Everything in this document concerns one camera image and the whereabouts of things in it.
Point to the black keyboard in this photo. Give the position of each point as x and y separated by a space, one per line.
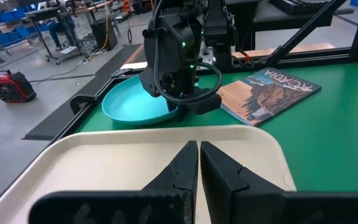
300 4

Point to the black side desk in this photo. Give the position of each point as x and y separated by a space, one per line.
284 21

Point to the red and black box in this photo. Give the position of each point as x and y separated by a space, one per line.
11 87

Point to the Acadia picture book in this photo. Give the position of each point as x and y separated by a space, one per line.
269 93

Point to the black diagonal frame strut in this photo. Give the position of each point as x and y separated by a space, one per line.
306 31

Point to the green table mat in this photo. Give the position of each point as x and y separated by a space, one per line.
322 140

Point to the teal plate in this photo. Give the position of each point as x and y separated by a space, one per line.
129 105

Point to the black orange-striped floor mat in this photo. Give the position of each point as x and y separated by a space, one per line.
117 59

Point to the person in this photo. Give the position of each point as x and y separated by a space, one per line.
56 34

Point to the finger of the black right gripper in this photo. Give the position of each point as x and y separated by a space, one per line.
172 105
185 112

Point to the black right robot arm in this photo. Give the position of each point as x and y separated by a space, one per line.
219 31

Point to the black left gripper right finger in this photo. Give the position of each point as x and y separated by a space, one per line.
219 174

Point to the black wheeled cart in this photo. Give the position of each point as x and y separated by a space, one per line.
51 12

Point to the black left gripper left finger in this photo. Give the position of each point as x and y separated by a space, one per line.
185 168

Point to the beige plastic tray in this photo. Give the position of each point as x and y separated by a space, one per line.
104 161

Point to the black computer tower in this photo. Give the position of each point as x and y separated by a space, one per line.
104 34

